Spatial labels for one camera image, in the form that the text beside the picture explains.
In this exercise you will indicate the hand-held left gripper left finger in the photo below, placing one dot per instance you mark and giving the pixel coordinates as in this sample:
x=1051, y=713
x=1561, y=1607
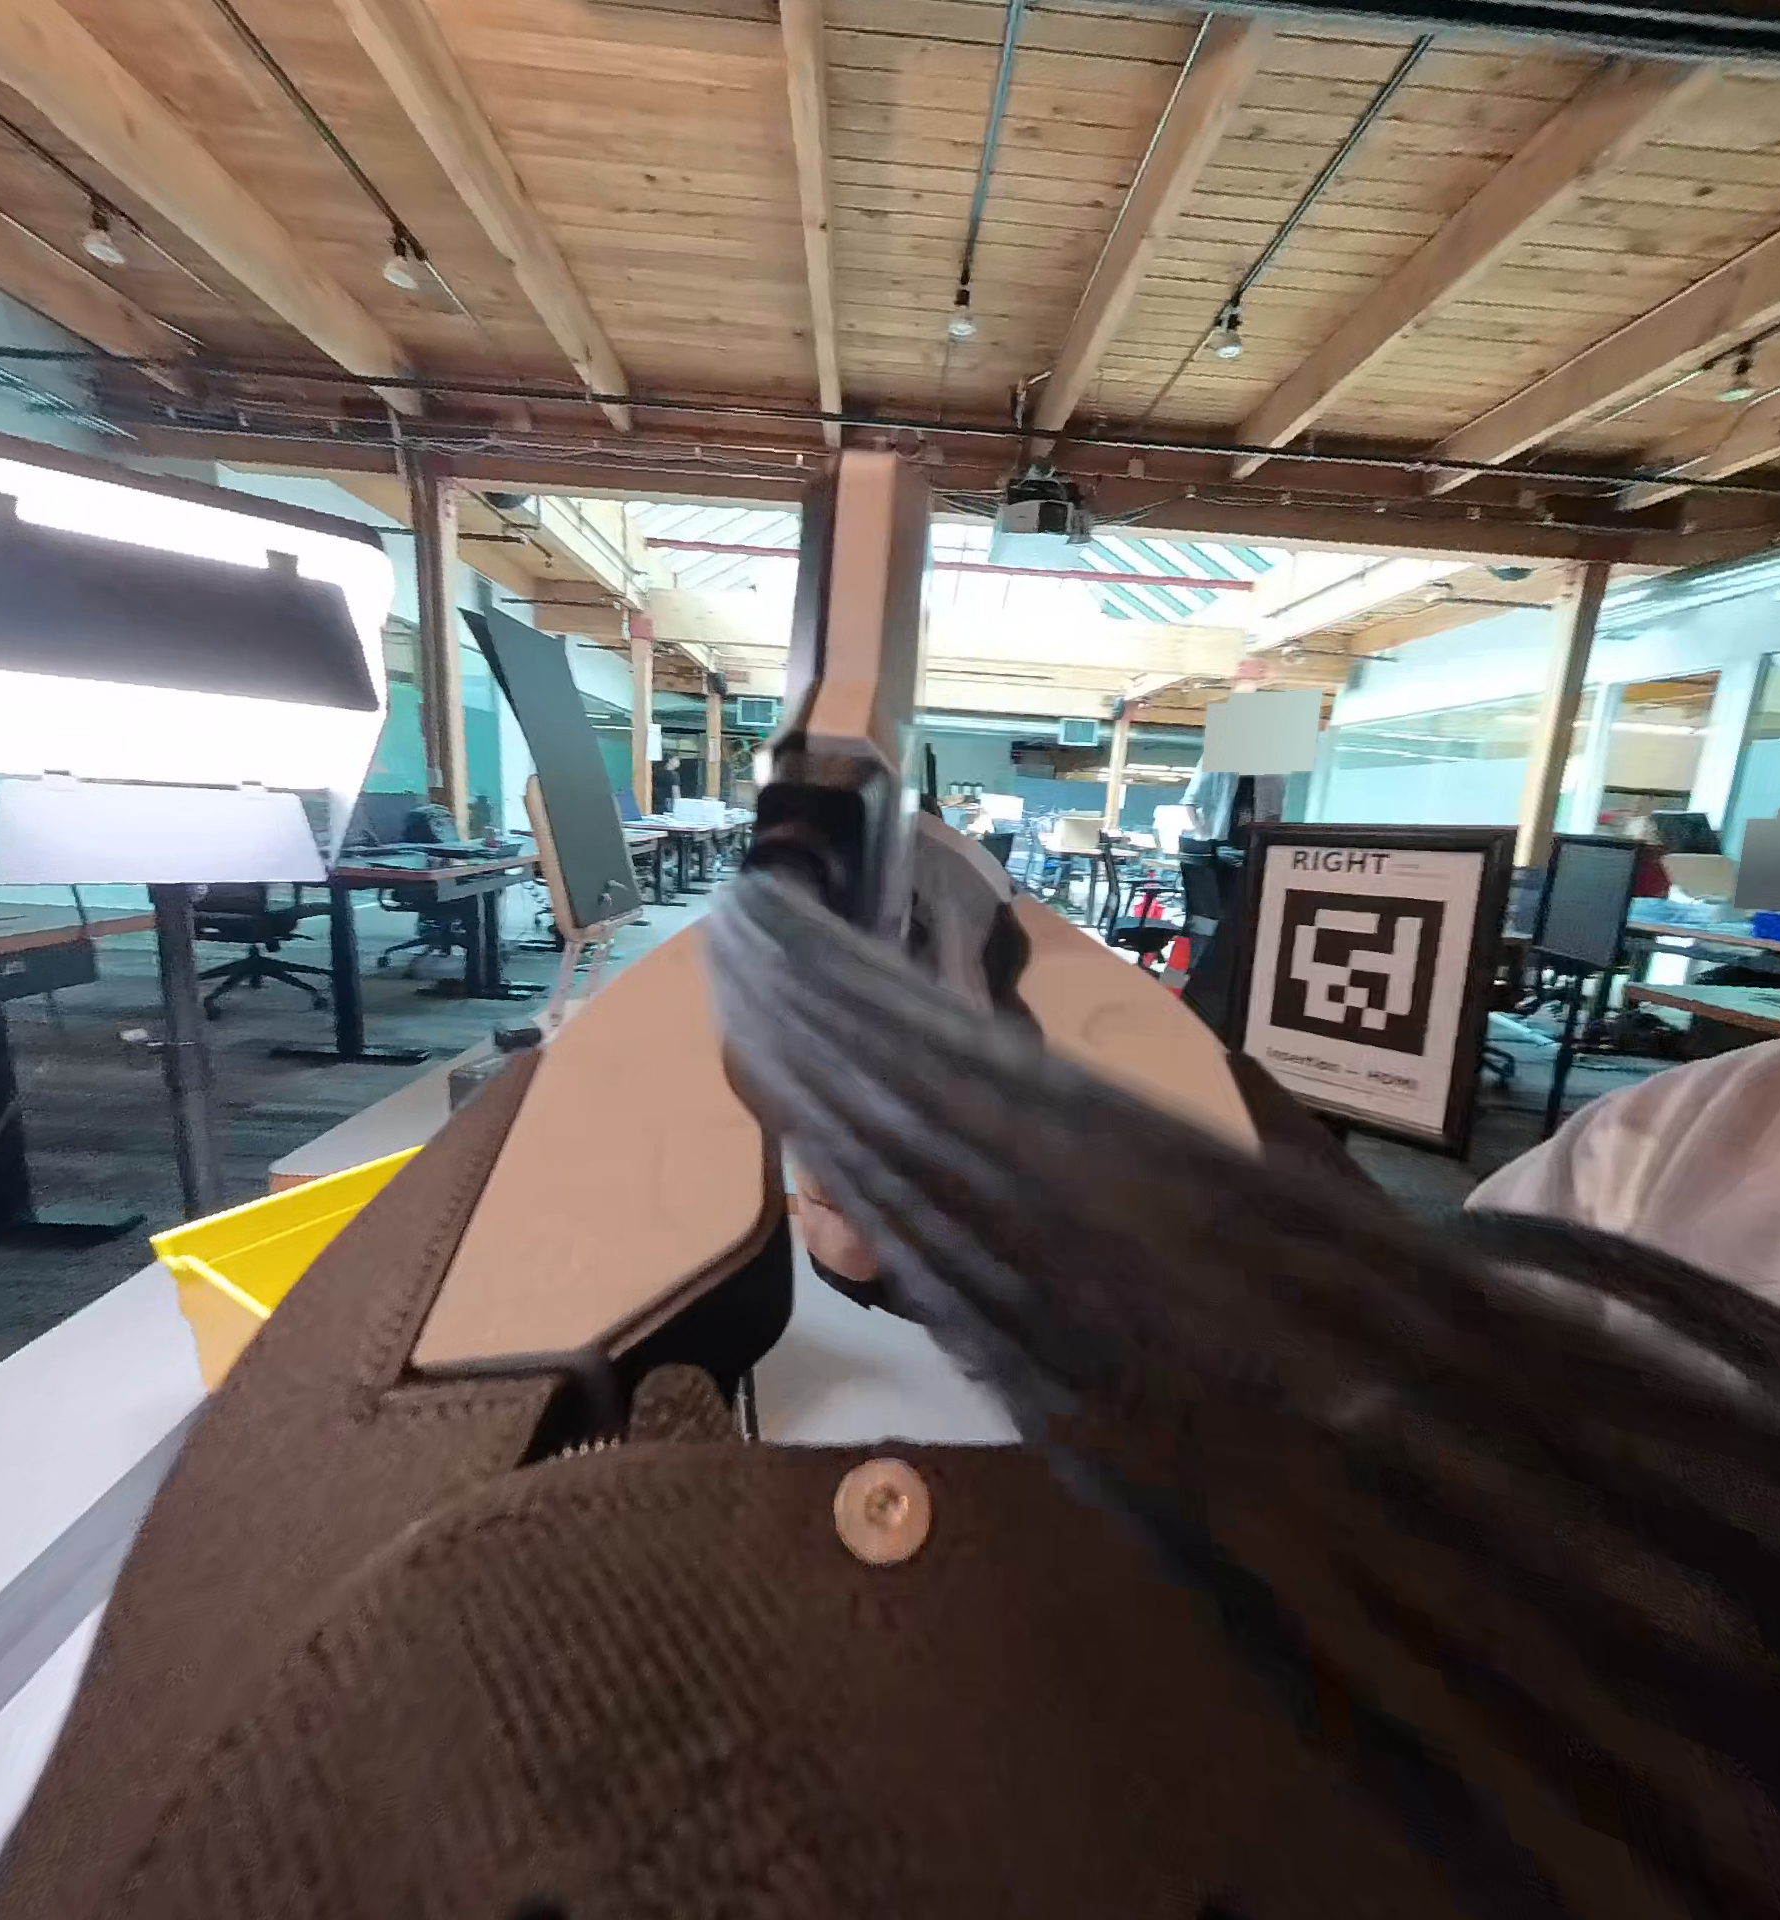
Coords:
x=606, y=1186

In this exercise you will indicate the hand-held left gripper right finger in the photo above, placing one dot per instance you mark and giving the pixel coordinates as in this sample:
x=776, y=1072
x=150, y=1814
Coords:
x=1131, y=1035

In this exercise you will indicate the yellow plastic bin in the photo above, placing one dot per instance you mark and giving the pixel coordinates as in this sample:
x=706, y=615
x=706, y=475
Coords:
x=262, y=1260

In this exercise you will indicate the black monitor on stand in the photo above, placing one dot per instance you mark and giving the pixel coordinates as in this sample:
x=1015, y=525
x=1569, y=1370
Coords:
x=1586, y=901

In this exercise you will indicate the black office chair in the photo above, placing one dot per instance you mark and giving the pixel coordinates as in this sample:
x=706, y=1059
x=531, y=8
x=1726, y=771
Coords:
x=262, y=930
x=423, y=870

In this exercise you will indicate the black-faced wooden board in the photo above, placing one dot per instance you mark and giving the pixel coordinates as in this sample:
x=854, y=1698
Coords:
x=553, y=749

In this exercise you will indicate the light stand pole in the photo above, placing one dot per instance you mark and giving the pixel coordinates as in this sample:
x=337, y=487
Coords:
x=186, y=1050

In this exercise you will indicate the ceiling projector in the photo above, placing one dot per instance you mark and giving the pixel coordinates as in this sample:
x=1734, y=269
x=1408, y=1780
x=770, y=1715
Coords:
x=1042, y=518

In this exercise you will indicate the ceiling track spotlight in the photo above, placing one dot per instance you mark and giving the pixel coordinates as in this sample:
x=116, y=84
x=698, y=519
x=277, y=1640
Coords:
x=1739, y=378
x=104, y=240
x=963, y=316
x=1229, y=335
x=400, y=266

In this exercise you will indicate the studio panel light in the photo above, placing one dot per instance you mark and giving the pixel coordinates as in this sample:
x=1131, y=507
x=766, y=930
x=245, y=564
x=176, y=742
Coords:
x=154, y=630

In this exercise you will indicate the wooden support post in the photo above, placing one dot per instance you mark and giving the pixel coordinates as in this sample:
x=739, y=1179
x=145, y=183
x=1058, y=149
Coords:
x=1563, y=721
x=440, y=644

